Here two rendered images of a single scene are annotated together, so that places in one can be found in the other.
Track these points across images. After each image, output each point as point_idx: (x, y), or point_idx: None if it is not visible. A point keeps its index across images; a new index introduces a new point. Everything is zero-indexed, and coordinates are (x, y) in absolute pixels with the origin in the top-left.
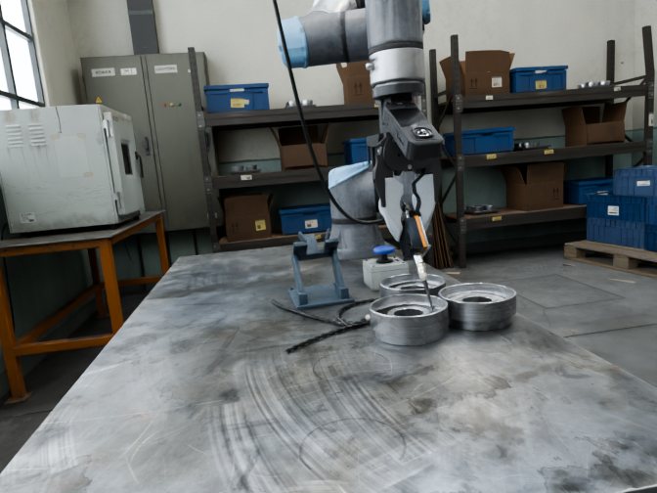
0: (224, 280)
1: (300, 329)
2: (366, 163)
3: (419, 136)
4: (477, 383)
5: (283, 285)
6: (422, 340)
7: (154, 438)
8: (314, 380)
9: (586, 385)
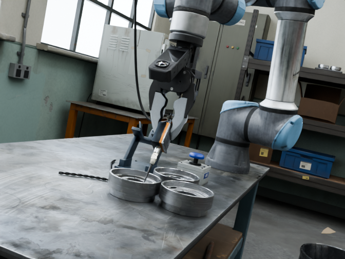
0: (122, 147)
1: (92, 172)
2: (247, 103)
3: (155, 65)
4: (95, 216)
5: (141, 159)
6: (122, 197)
7: None
8: (40, 183)
9: (139, 242)
